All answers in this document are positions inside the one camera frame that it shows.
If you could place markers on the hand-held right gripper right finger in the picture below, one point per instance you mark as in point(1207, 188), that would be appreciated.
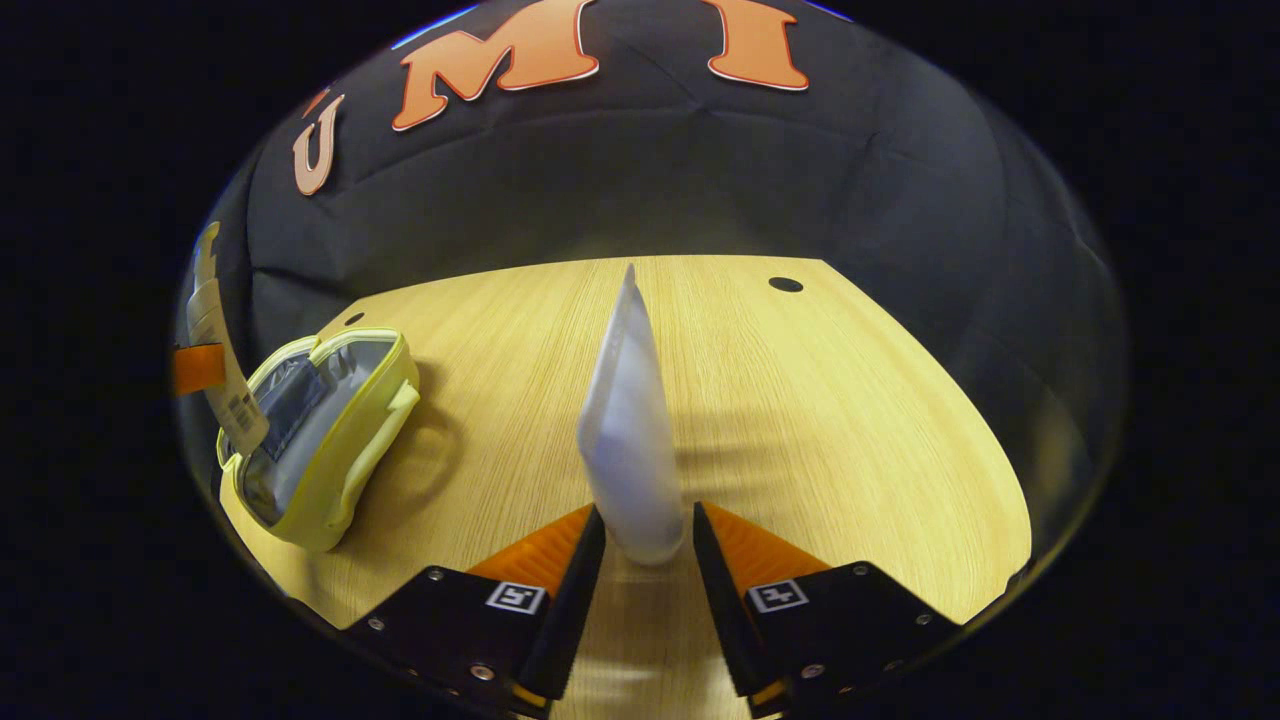
point(725, 610)

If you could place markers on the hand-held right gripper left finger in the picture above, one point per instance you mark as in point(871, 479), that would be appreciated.
point(575, 600)

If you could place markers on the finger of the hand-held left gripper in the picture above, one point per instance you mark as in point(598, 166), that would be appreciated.
point(200, 368)

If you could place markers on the white pump bottle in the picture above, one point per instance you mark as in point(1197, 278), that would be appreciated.
point(215, 330)

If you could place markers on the white squeeze tube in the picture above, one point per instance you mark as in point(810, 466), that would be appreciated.
point(630, 440)

